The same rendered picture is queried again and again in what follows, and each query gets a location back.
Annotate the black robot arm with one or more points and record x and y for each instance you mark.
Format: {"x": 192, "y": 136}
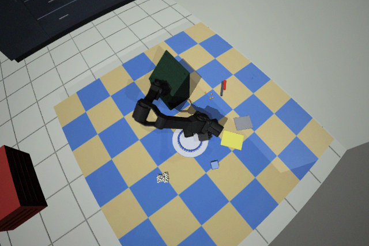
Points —
{"x": 199, "y": 123}

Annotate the white round bead board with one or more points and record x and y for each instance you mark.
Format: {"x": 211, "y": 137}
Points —
{"x": 189, "y": 143}

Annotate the yellow flat rectangular pad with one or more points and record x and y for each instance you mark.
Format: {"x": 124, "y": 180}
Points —
{"x": 231, "y": 139}

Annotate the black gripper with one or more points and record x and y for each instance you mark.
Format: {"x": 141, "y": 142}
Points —
{"x": 187, "y": 133}

